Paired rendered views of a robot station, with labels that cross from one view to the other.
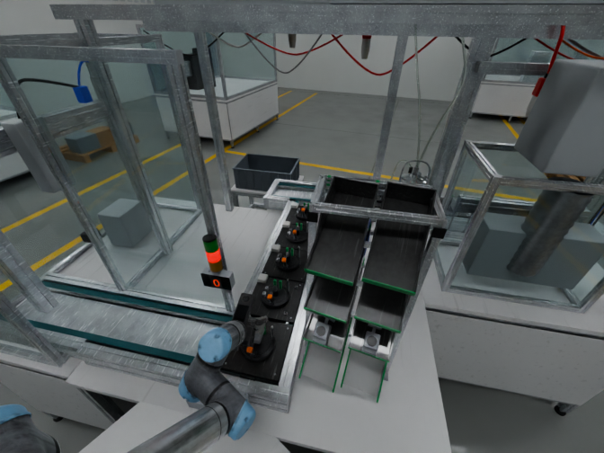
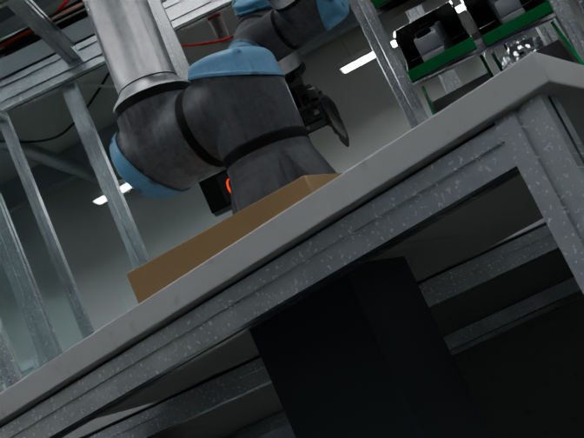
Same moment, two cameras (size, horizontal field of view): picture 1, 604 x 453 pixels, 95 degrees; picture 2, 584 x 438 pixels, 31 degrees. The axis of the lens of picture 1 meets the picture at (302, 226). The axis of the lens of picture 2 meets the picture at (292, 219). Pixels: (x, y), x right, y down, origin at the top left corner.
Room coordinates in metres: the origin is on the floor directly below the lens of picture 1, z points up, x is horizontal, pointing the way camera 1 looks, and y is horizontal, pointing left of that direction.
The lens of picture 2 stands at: (-1.22, 0.56, 0.63)
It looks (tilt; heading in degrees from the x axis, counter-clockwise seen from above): 13 degrees up; 351
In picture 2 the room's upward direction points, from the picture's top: 25 degrees counter-clockwise
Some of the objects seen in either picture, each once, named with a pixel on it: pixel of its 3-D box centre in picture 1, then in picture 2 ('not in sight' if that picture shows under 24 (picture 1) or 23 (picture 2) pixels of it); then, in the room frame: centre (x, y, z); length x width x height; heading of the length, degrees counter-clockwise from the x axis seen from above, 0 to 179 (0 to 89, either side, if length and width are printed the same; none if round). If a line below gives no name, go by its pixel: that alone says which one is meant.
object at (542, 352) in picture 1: (484, 317); not in sight; (1.17, -1.27, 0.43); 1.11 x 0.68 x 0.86; 79
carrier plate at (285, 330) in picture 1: (258, 346); not in sight; (0.63, 0.17, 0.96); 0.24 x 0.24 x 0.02; 79
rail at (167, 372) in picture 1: (181, 374); not in sight; (0.54, 0.47, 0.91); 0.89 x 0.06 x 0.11; 79
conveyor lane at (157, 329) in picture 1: (198, 334); not in sight; (0.72, 0.46, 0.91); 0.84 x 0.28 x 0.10; 79
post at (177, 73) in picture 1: (210, 222); (189, 84); (0.82, 0.33, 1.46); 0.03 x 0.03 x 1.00; 79
